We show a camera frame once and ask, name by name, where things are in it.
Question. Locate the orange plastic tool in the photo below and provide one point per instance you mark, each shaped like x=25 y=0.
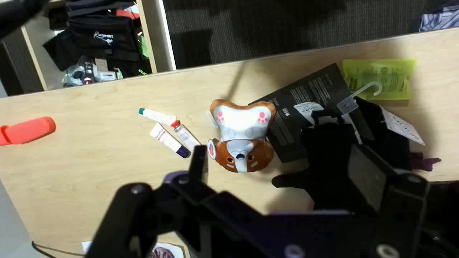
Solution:
x=26 y=131

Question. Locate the pile of black clothes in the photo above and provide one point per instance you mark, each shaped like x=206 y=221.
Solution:
x=100 y=29

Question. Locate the brown white plush toy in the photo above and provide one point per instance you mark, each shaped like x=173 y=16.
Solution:
x=243 y=145

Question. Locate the white tube purple end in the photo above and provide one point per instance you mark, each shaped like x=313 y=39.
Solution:
x=167 y=139

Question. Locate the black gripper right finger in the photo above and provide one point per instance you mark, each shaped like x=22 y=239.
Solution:
x=389 y=194

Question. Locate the white tube green cap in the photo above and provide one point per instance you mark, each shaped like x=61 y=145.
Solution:
x=183 y=132

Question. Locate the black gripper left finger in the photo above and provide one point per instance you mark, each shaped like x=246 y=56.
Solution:
x=199 y=166

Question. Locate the white metal desk leg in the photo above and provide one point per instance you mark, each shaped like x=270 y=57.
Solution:
x=157 y=32

